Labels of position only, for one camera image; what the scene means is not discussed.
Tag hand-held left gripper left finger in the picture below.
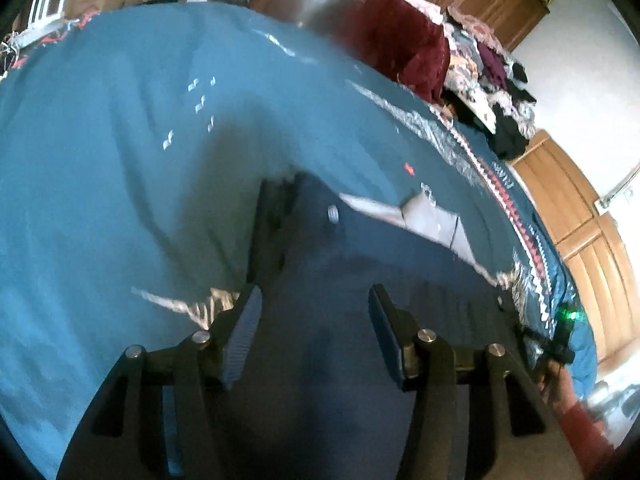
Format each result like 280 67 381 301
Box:
55 282 263 480

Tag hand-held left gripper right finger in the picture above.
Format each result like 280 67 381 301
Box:
367 284 586 480

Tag dark navy pants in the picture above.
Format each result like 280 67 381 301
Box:
220 170 531 480

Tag person's right forearm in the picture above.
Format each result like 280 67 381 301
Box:
542 360 618 480

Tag pile of mixed clothes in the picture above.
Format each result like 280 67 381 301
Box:
440 5 538 161

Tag teal patterned blanket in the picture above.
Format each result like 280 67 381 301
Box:
0 2 601 480

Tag maroon cloth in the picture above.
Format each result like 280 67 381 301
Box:
345 0 453 106

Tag slatted rack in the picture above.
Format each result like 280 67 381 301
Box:
27 0 68 36

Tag white wall cord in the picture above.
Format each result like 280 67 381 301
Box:
595 162 640 211

